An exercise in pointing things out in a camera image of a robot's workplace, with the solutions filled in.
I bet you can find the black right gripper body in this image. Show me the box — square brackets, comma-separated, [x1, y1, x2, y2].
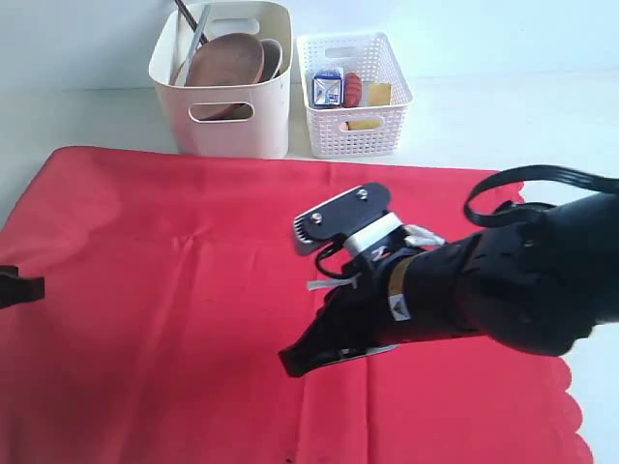
[318, 241, 464, 353]

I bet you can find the red tablecloth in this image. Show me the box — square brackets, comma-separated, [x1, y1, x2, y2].
[1, 147, 592, 463]

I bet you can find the yellow cake wedge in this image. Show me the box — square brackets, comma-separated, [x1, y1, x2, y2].
[346, 83, 392, 131]

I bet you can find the red sausage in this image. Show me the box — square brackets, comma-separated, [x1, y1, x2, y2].
[342, 72, 363, 108]

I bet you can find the small milk carton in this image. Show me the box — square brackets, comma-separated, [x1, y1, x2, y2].
[311, 67, 344, 108]

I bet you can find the white ceramic bowl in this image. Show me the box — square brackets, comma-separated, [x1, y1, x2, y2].
[259, 39, 283, 83]

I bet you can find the round wooden plate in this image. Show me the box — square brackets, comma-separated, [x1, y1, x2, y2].
[171, 33, 265, 123]

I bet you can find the silver table knife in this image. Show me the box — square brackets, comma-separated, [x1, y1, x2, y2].
[173, 4, 211, 87]

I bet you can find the dark wooden chopstick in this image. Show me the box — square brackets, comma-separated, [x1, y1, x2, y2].
[174, 0, 208, 45]

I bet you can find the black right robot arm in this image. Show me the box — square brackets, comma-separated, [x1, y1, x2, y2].
[280, 164, 618, 378]

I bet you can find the white perforated plastic basket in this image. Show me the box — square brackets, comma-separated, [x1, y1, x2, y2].
[296, 32, 413, 160]

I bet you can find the cream plastic storage bin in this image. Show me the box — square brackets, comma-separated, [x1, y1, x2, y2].
[148, 1, 293, 159]

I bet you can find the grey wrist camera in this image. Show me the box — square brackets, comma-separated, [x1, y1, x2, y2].
[292, 182, 402, 256]

